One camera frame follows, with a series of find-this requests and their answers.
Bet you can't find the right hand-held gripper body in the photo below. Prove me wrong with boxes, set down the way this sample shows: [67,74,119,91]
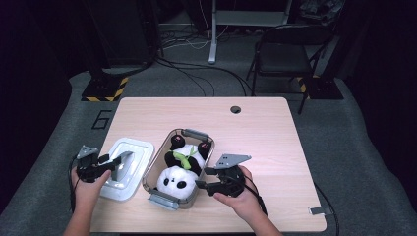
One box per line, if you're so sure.
[209,153,253,199]

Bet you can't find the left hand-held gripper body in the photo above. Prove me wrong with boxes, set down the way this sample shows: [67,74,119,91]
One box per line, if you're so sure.
[75,145,111,184]

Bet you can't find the white container lid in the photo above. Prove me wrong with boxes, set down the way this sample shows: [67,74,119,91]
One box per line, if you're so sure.
[99,137,155,202]

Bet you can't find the panda plush toy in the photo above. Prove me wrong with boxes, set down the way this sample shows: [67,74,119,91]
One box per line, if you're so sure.
[155,134,212,201]

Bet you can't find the clear plastic storage container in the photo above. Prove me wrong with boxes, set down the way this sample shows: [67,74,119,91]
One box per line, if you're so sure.
[141,128,216,211]

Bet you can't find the person's right hand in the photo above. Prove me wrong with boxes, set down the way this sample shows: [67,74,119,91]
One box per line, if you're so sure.
[212,164,264,223]

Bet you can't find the person's left hand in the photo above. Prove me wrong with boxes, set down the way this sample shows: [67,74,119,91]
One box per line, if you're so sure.
[70,166,113,214]

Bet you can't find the black stand base striped edge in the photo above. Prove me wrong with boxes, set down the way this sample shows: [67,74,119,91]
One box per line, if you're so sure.
[81,75,130,103]
[296,75,345,100]

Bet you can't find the dark cabinet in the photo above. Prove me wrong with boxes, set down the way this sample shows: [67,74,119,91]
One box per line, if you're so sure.
[84,0,159,68]

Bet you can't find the black folding chair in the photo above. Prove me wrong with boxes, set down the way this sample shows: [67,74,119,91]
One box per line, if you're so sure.
[245,24,336,115]

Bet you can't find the white metal stand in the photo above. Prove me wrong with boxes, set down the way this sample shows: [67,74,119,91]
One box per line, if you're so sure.
[208,0,293,65]

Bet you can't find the dark cloth bundle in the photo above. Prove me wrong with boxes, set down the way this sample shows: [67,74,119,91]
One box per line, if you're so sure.
[298,0,346,27]

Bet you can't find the left hand-held gripper black cable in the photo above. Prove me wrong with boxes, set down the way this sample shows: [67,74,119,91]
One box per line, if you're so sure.
[67,154,83,213]

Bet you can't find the hand-held gripper black cable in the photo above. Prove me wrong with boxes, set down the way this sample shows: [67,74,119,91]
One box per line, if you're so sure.
[67,154,83,213]
[240,172,268,218]

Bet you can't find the right hand-held gripper black cable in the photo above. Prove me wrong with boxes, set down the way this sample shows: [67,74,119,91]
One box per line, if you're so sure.
[240,172,268,218]

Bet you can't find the black floor cables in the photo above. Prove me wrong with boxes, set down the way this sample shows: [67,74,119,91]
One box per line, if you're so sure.
[152,54,254,98]

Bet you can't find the black cable at table edge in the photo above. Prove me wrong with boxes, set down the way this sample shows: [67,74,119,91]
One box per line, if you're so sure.
[314,182,341,236]

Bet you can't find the white floor cables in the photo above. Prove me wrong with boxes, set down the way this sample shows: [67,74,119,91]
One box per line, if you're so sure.
[161,0,231,51]

